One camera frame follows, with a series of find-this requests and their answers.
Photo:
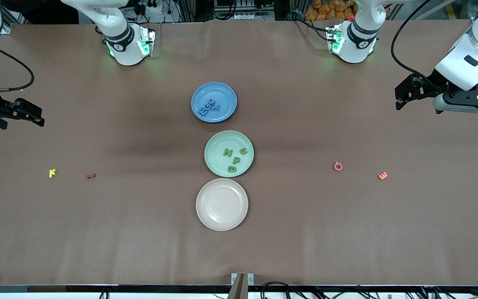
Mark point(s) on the white power strip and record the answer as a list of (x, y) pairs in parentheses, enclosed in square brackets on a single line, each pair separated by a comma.
[(243, 16)]

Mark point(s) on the orange letter E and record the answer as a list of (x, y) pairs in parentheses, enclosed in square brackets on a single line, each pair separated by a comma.
[(383, 175)]

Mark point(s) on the beige plate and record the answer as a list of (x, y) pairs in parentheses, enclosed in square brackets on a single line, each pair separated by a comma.
[(222, 204)]

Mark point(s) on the yellow letter K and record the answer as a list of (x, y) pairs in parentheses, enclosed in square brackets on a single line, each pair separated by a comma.
[(52, 173)]

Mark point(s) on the blue letter E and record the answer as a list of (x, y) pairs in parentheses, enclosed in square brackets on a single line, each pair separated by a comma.
[(202, 111)]

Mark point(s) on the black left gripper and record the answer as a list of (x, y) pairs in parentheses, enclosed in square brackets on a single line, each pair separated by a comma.
[(435, 82)]

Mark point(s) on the green letter P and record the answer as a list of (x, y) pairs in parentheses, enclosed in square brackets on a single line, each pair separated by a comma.
[(237, 160)]

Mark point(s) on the brown table cover sheet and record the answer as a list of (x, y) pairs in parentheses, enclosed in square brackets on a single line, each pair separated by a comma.
[(347, 241)]

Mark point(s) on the green letter B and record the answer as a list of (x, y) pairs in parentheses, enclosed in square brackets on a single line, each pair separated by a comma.
[(232, 168)]

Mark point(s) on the green letter U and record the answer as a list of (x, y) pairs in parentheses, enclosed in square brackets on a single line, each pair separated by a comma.
[(242, 151)]

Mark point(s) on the blue plate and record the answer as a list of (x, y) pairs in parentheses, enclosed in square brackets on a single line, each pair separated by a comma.
[(214, 102)]

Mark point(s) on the grey metal bracket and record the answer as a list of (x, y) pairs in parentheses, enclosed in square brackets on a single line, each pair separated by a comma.
[(242, 279)]

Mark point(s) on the black table edge rail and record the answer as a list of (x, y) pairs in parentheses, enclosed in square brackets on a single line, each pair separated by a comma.
[(139, 288)]

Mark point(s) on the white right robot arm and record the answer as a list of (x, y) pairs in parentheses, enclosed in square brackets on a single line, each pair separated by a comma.
[(127, 54)]

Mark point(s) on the blue plus sign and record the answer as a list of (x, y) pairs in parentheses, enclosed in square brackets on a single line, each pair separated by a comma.
[(217, 106)]

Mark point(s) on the green letter N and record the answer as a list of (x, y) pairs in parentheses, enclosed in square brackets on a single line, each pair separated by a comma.
[(228, 152)]

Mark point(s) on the green plate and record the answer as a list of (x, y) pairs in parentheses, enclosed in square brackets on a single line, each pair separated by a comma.
[(229, 153)]

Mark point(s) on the pink letter G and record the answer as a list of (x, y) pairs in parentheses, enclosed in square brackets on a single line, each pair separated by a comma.
[(337, 166)]

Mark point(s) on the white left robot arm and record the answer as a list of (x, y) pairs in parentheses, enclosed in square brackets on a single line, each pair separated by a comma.
[(359, 50)]

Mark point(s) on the bag of oranges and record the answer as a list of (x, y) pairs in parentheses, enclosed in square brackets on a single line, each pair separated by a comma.
[(330, 10)]

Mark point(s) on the power strip with black plugs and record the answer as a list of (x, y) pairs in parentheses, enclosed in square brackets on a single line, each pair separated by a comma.
[(149, 10)]

